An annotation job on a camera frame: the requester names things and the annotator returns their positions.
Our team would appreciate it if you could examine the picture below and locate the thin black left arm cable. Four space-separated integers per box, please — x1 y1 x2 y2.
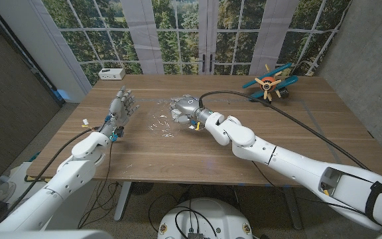
78 141 114 230

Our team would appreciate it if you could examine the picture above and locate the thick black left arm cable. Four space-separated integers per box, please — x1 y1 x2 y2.
0 127 96 230

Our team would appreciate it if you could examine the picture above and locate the grey table leg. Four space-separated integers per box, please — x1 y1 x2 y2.
282 185 304 230
113 181 133 222

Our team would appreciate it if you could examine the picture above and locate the black round fan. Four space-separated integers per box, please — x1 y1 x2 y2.
129 181 155 196

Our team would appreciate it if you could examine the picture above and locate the printed window forest backdrop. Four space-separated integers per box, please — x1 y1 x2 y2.
41 0 353 87

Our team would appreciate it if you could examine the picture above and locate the white power box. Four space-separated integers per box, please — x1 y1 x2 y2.
97 68 127 81

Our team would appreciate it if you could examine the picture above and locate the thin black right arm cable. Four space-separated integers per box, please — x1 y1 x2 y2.
252 161 367 215

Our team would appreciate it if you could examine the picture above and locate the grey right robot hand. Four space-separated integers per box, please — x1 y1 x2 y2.
169 94 216 127

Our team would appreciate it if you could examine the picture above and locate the teal wooden toy airplane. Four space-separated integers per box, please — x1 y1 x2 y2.
242 62 300 104

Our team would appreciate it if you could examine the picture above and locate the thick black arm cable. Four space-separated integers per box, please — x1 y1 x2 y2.
198 90 371 171
0 127 96 230

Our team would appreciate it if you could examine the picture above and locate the black torso cable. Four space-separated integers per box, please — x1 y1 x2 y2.
147 193 219 238

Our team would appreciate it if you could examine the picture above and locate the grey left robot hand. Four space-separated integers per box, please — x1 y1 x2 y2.
99 85 141 139

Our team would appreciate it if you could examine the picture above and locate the clear plastic wrap sheet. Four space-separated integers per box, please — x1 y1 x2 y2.
147 96 198 139

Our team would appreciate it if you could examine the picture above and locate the white flat floor panel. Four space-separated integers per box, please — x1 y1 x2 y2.
0 161 71 213

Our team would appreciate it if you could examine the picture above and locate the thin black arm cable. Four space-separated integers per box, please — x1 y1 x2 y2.
78 141 114 230
252 161 367 215

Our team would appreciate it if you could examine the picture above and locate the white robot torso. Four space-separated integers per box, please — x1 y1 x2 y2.
157 197 254 239

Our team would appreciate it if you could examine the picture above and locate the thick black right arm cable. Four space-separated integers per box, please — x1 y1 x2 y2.
198 90 371 171

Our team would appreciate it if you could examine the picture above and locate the white shoe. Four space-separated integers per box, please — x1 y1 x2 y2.
0 181 18 204

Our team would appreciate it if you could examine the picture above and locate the dark brown door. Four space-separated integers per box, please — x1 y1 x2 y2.
0 6 62 177

